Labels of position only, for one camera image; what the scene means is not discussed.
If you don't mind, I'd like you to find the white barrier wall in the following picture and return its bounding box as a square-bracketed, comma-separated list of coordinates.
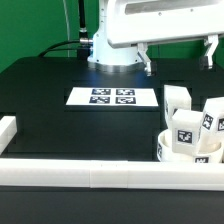
[0, 158, 224, 191]
[0, 116, 17, 155]

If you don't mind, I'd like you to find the white front barrier wall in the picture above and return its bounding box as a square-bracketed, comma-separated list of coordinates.
[0, 158, 224, 191]

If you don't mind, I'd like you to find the white thin cable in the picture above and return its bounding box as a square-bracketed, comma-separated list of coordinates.
[63, 0, 72, 58]

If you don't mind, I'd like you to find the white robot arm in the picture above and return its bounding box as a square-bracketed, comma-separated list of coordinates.
[88, 0, 224, 75]

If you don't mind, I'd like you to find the white left barrier wall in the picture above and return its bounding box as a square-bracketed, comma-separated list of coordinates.
[0, 116, 17, 155]

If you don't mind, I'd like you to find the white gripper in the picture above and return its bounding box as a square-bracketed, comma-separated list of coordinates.
[106, 0, 224, 76]

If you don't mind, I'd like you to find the black cable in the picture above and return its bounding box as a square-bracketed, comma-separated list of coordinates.
[38, 37, 94, 58]

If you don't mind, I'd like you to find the white round stool seat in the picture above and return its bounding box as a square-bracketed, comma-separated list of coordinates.
[157, 129, 224, 163]

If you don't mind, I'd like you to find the white marker sheet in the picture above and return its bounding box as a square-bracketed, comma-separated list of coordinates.
[66, 87, 158, 107]

